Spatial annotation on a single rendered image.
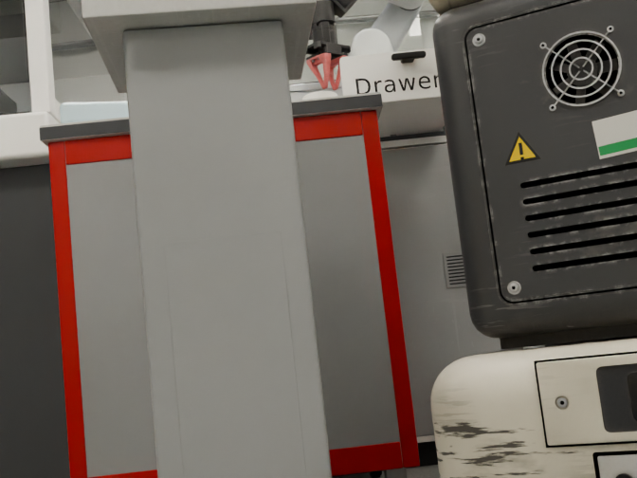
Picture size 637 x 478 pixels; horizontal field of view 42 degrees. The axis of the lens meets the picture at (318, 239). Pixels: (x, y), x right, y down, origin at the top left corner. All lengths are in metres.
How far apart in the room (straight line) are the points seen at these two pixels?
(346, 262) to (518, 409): 0.69
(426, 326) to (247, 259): 1.14
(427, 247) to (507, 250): 1.17
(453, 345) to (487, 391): 1.23
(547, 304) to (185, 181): 0.44
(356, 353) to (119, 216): 0.49
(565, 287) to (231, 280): 0.38
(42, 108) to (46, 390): 0.63
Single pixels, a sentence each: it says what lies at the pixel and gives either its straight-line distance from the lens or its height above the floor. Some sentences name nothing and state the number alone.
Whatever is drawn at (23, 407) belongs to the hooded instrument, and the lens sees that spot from 1.98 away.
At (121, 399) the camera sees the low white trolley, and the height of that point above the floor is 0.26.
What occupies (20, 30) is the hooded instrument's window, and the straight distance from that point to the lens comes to 2.07.
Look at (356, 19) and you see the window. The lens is 2.26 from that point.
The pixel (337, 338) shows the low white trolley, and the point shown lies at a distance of 1.47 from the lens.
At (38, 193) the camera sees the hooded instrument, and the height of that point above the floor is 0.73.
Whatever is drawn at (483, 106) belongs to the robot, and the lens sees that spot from 0.97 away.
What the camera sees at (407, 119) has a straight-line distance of 2.03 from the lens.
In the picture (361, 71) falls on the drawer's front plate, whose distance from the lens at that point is 1.83.
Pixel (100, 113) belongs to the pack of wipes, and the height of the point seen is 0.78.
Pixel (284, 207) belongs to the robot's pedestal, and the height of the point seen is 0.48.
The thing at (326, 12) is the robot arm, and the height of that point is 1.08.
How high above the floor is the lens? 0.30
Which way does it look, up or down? 8 degrees up
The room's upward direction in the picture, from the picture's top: 6 degrees counter-clockwise
